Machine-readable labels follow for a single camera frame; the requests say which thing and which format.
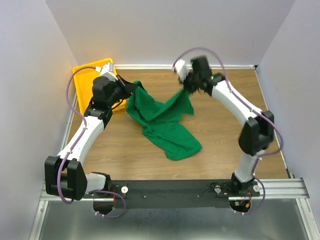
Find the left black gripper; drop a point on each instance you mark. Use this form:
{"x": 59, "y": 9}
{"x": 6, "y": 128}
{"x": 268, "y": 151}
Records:
{"x": 127, "y": 87}

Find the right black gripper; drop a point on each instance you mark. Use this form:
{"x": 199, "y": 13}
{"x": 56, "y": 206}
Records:
{"x": 190, "y": 90}

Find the yellow plastic tray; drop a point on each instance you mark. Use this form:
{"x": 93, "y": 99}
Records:
{"x": 91, "y": 87}

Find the green t shirt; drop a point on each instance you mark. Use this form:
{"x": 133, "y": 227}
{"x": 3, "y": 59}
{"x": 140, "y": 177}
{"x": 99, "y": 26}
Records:
{"x": 160, "y": 122}

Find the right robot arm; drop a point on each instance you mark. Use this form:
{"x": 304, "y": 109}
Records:
{"x": 257, "y": 131}

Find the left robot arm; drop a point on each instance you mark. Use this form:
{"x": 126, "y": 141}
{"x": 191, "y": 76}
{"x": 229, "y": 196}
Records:
{"x": 64, "y": 173}

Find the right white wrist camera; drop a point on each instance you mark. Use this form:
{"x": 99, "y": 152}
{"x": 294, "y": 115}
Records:
{"x": 181, "y": 69}

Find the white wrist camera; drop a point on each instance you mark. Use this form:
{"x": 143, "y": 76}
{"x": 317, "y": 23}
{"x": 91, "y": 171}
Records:
{"x": 107, "y": 71}
{"x": 181, "y": 69}

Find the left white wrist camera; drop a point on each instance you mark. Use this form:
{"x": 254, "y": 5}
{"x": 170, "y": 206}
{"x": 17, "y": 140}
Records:
{"x": 107, "y": 71}

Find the aluminium left side rail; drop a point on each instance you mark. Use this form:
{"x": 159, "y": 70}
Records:
{"x": 69, "y": 123}

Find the aluminium rail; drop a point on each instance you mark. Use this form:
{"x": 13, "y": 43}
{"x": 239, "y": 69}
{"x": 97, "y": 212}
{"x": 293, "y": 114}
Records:
{"x": 277, "y": 137}
{"x": 69, "y": 123}
{"x": 285, "y": 188}

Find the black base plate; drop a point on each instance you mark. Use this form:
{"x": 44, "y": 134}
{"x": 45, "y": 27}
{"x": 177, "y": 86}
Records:
{"x": 167, "y": 194}

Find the aluminium right side rail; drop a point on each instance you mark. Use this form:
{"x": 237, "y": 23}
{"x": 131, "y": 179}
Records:
{"x": 277, "y": 137}

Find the aluminium front rail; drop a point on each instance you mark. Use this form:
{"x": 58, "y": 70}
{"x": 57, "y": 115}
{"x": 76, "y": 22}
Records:
{"x": 285, "y": 188}

